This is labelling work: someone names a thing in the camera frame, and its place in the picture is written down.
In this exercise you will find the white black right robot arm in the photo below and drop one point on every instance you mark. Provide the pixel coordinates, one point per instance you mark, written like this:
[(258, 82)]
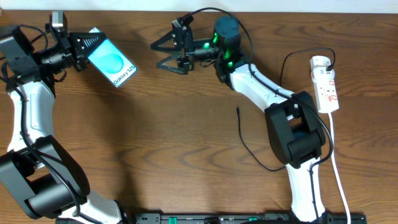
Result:
[(295, 134)]

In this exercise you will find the blue Galaxy smartphone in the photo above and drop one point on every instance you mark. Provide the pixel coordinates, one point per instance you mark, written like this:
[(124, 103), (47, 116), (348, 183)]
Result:
[(112, 63)]

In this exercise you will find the white charger adapter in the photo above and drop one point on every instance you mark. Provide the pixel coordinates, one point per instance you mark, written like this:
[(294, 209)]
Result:
[(320, 74)]

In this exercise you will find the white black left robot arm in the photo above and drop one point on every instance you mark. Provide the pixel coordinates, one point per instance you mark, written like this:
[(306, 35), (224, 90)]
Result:
[(36, 170)]

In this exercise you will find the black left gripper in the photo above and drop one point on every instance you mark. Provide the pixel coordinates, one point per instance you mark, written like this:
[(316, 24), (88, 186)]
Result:
[(72, 51)]

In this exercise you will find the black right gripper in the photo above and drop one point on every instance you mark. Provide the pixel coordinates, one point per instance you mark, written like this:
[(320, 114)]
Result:
[(184, 38)]

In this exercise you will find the white power strip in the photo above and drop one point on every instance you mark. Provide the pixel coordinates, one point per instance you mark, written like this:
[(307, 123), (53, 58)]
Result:
[(325, 92)]

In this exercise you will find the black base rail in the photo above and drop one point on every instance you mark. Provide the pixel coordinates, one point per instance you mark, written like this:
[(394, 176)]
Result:
[(278, 217)]

